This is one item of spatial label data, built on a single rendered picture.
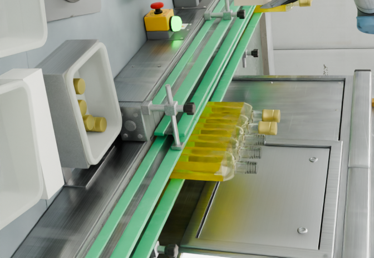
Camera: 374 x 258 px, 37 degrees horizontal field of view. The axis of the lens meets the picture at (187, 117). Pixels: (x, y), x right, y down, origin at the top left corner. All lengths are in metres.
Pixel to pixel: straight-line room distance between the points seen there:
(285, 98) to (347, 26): 5.67
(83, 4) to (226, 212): 0.60
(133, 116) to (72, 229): 0.32
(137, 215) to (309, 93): 0.96
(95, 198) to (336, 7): 6.47
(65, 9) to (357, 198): 0.81
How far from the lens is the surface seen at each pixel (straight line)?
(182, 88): 1.38
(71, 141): 1.16
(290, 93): 1.93
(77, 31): 1.30
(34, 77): 1.03
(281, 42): 7.69
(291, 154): 1.55
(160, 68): 1.46
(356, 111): 1.75
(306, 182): 1.45
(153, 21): 1.64
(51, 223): 1.16
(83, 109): 1.18
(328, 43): 7.64
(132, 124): 1.31
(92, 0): 1.34
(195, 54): 1.56
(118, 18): 1.49
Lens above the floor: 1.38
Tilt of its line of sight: 18 degrees down
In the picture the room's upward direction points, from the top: 91 degrees clockwise
